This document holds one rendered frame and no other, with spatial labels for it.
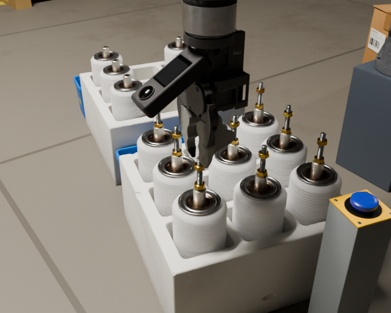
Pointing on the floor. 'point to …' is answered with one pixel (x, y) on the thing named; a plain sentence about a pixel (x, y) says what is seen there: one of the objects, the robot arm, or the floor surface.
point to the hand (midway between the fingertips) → (195, 156)
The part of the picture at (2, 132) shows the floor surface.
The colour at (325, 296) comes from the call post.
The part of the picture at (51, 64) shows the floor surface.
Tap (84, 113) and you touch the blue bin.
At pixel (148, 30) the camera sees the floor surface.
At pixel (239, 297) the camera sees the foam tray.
